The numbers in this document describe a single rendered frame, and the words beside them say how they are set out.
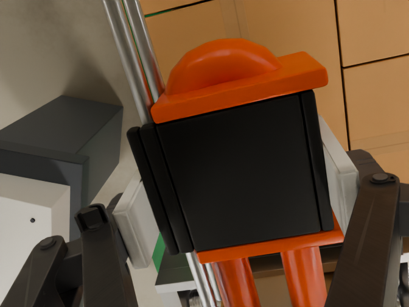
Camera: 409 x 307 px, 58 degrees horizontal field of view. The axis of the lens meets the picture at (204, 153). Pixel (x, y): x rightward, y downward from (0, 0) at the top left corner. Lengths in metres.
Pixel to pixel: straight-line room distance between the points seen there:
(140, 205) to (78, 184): 0.60
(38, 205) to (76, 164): 0.10
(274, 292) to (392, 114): 0.72
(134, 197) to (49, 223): 0.58
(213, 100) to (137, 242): 0.07
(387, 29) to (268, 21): 0.24
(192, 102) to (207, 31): 0.68
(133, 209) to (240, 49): 0.08
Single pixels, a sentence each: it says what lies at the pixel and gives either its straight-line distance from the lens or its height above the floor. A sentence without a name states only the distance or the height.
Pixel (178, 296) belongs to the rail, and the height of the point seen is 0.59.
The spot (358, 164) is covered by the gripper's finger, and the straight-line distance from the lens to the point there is 0.16.
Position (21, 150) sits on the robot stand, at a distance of 0.80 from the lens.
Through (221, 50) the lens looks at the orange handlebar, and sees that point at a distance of 0.17.
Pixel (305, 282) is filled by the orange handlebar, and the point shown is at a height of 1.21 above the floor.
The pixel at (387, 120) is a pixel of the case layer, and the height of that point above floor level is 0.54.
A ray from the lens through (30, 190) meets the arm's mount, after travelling 0.76.
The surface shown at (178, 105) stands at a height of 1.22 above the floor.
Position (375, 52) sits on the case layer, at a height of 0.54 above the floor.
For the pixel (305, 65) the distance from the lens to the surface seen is 0.16.
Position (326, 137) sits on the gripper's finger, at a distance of 0.17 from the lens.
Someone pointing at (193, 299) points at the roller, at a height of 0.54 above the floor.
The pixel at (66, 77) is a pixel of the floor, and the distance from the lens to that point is 1.54.
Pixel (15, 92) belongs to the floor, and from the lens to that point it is 1.66.
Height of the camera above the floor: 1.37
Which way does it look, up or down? 66 degrees down
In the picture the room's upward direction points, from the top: 168 degrees counter-clockwise
